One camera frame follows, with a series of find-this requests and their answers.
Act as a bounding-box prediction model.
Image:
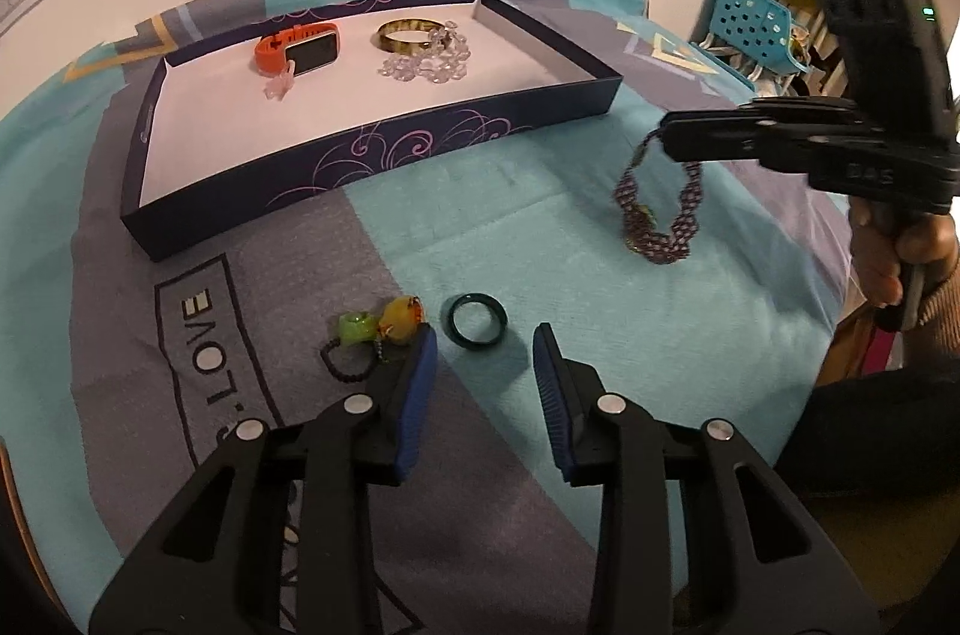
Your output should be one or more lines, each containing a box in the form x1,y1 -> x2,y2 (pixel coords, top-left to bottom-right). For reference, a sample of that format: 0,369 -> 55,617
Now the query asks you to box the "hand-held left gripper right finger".
532,321 -> 882,635

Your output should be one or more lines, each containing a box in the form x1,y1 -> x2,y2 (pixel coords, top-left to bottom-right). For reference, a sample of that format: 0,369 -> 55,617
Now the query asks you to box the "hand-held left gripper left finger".
88,326 -> 440,635

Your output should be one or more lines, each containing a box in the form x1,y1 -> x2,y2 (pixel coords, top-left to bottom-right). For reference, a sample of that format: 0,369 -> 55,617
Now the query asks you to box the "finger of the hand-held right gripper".
658,110 -> 812,165
750,96 -> 865,126

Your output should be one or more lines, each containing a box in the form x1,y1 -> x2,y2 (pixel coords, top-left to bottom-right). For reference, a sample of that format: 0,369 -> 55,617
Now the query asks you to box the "dark green ring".
441,293 -> 509,350

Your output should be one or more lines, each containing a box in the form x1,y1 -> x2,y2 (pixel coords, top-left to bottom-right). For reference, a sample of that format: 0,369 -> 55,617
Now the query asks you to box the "yellow duck charm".
376,296 -> 423,367

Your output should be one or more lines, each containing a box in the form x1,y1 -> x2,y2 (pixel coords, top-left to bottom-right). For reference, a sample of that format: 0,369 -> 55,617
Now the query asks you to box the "green charm black bead bracelet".
321,312 -> 380,381

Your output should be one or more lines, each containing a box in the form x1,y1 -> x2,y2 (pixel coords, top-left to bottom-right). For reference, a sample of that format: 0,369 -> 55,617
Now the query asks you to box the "purple beaded necklace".
615,126 -> 706,265

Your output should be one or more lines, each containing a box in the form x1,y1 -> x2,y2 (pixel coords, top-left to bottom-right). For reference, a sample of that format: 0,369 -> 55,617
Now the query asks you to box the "navy jewelry box tray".
121,0 -> 623,263

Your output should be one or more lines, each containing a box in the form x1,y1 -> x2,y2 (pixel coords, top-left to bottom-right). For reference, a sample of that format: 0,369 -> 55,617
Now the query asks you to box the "person's right forearm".
900,215 -> 960,381

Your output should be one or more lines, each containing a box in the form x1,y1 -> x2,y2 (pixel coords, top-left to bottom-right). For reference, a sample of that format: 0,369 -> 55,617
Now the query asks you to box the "person's right hand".
850,201 -> 960,315

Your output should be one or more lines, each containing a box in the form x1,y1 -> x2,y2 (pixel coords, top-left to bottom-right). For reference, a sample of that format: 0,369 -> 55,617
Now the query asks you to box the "blue plastic basket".
707,0 -> 812,81

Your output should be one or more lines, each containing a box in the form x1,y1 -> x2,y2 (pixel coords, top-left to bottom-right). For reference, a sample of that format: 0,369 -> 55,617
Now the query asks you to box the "teal grey printed blanket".
0,0 -> 848,635

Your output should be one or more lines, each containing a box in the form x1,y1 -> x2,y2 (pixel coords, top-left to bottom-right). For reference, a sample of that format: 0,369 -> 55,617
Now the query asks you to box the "dark cloth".
772,365 -> 960,520

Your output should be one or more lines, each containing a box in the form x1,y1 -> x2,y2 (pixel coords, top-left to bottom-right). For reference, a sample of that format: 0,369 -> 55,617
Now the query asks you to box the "tortoiseshell bangle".
376,16 -> 442,55

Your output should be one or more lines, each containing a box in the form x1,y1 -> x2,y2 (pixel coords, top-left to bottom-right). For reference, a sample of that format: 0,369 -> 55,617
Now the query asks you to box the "orange smart watch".
253,23 -> 340,77

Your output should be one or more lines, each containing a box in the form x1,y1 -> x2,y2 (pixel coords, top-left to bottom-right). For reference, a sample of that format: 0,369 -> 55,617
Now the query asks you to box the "clear crystal bead bracelet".
377,21 -> 472,84

